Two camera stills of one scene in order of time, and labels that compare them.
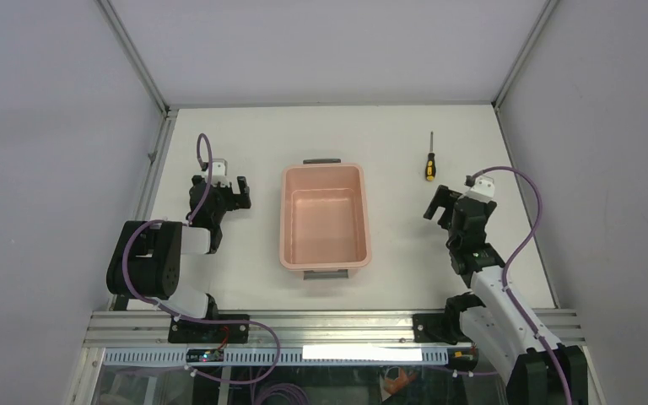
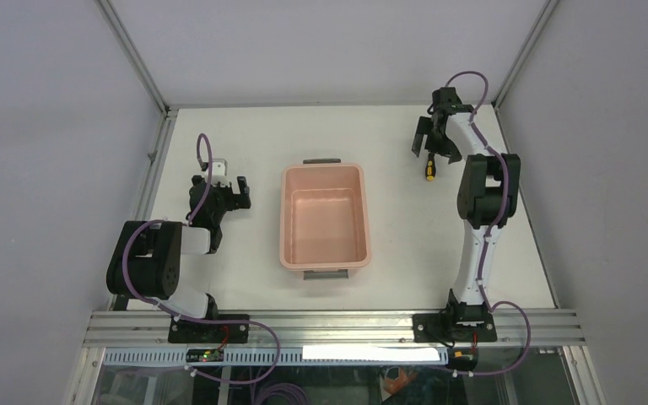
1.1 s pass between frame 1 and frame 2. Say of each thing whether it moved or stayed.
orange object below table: stayed
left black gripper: stayed
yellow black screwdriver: stayed
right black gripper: moved
